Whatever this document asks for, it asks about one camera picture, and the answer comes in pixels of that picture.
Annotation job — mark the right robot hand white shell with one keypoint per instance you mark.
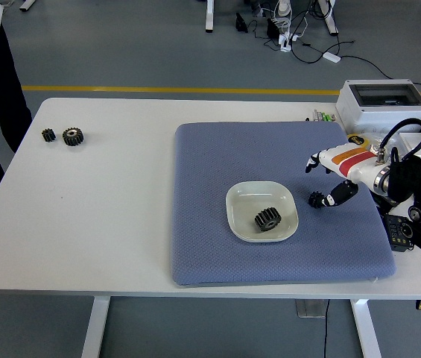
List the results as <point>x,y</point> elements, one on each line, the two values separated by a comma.
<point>348,160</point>

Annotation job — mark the small black gear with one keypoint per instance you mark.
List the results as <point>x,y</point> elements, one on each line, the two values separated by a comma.
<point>314,199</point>
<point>48,135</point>

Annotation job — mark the large black gear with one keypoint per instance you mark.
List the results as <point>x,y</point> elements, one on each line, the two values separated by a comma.
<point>268,220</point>
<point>73,137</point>

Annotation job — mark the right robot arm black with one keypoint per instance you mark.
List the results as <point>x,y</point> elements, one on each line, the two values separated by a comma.
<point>418,175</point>

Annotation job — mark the yellow black tape measure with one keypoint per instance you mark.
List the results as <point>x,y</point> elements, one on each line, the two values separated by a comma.
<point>357,139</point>

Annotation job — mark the green terminal connector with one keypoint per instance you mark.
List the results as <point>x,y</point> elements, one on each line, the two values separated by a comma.
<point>330,117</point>

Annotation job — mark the white terminal connector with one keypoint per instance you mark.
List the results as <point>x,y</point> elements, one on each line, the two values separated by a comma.
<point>319,115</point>

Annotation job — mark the black controller with red digits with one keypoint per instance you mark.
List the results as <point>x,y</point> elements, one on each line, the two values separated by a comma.
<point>396,233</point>

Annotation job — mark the white power adapter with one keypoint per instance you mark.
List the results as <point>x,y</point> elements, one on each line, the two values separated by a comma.
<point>332,56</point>

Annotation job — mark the white square dish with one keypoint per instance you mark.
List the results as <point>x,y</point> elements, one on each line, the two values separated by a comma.
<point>243,201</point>

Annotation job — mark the blue-grey textured mat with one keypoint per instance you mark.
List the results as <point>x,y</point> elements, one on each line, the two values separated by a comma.
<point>232,156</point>

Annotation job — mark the white power strip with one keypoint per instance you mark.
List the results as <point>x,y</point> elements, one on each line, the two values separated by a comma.
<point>286,40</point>

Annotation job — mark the white background desk leg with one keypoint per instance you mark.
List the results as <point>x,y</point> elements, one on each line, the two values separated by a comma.
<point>329,18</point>
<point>210,15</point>

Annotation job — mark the grey metal floor plate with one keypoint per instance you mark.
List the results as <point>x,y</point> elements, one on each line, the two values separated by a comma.
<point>309,309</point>

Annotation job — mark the white table leg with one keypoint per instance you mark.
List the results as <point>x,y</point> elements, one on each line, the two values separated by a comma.
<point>96,328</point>
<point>366,328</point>

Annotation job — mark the grey electrical enclosure box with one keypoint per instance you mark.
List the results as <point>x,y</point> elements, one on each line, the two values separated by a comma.
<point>381,112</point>

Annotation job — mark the white wall switch plate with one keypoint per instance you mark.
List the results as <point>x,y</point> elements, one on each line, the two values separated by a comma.
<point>409,143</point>

